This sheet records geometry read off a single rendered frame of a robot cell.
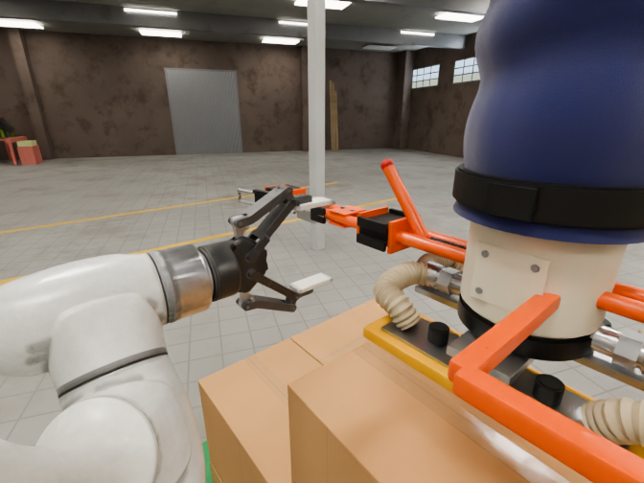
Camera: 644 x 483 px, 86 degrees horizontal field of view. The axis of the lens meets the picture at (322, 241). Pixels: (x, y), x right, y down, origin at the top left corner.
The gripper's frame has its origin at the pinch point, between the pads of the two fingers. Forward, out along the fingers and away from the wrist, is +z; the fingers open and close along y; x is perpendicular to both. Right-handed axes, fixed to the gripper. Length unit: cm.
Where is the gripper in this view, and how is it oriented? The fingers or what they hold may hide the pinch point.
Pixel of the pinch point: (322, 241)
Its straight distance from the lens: 57.3
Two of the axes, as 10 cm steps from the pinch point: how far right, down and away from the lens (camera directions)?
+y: 0.0, 9.4, 3.4
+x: 6.4, 2.6, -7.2
